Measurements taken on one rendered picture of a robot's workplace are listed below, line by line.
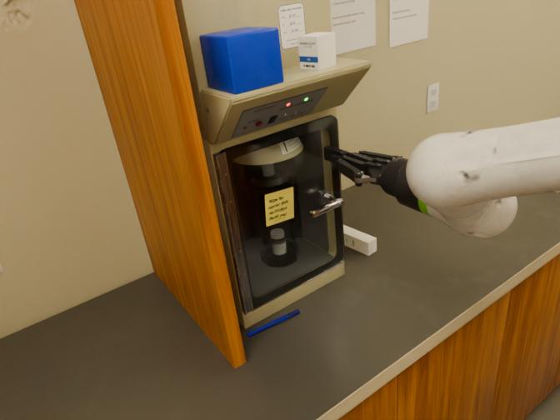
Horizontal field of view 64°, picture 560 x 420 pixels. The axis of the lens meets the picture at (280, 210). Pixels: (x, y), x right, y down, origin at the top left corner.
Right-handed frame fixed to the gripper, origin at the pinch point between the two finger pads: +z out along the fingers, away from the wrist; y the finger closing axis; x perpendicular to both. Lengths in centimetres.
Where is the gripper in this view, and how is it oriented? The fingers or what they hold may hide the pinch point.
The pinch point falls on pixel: (337, 156)
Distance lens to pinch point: 99.9
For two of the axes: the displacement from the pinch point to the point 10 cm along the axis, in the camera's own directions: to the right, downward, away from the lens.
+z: -5.7, -3.2, 7.6
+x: 1.1, 8.8, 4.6
